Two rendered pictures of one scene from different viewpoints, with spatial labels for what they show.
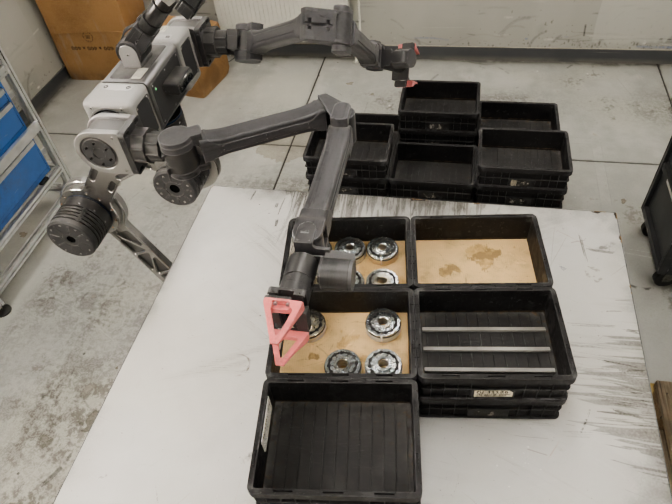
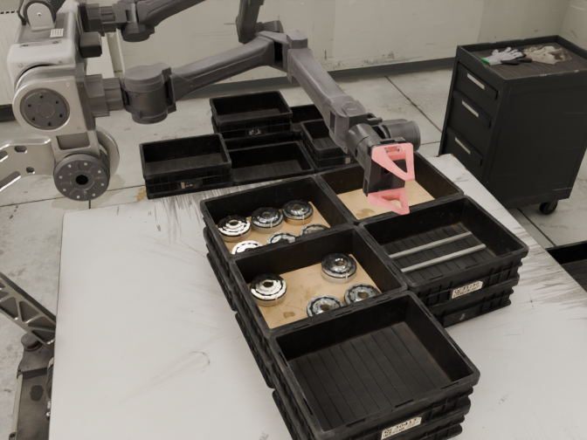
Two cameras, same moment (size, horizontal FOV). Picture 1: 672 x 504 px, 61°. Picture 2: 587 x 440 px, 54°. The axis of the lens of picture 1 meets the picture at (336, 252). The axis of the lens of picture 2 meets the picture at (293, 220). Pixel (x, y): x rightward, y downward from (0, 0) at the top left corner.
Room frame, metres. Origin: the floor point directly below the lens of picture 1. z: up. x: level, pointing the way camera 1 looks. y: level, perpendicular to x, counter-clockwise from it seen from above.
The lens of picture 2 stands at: (-0.03, 0.65, 1.97)
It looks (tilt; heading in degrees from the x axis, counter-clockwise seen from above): 37 degrees down; 329
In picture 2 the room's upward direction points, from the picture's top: straight up
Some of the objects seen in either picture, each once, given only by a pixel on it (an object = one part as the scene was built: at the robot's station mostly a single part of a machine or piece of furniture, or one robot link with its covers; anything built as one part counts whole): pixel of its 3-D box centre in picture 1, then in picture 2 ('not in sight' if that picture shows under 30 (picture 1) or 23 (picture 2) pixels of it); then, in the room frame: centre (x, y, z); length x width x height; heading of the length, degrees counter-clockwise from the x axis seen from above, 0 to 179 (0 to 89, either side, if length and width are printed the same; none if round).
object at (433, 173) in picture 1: (431, 189); (268, 189); (2.13, -0.51, 0.31); 0.40 x 0.30 x 0.34; 74
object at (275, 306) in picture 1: (282, 325); (397, 172); (0.56, 0.10, 1.47); 0.09 x 0.07 x 0.07; 165
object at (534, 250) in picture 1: (475, 262); (386, 198); (1.15, -0.43, 0.87); 0.40 x 0.30 x 0.11; 82
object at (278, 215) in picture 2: (349, 248); (266, 216); (1.29, -0.05, 0.86); 0.10 x 0.10 x 0.01
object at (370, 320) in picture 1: (382, 322); (339, 264); (0.97, -0.11, 0.86); 0.10 x 0.10 x 0.01
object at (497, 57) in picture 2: not in sight; (503, 55); (1.82, -1.71, 0.88); 0.25 x 0.19 x 0.03; 74
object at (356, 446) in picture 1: (338, 444); (369, 372); (0.62, 0.05, 0.87); 0.40 x 0.30 x 0.11; 82
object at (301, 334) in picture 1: (284, 337); (394, 190); (0.56, 0.10, 1.44); 0.09 x 0.07 x 0.07; 165
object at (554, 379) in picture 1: (489, 332); (441, 239); (0.86, -0.39, 0.92); 0.40 x 0.30 x 0.02; 82
